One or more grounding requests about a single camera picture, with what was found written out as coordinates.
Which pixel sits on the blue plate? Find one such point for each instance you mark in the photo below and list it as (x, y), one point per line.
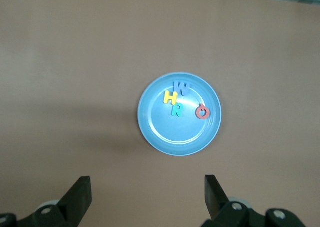
(180, 134)

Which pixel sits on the red uppercase letter Q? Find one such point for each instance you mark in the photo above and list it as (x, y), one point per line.
(198, 114)

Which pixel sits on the blue uppercase letter W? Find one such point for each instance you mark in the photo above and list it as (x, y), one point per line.
(182, 87)

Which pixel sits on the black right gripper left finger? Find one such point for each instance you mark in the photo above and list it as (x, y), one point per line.
(75, 202)

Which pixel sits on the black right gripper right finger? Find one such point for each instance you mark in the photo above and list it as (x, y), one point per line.
(215, 199)

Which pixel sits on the yellow uppercase letter H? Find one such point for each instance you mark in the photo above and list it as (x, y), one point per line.
(170, 98)

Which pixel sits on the teal uppercase letter R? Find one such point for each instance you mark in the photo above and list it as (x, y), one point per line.
(177, 110)

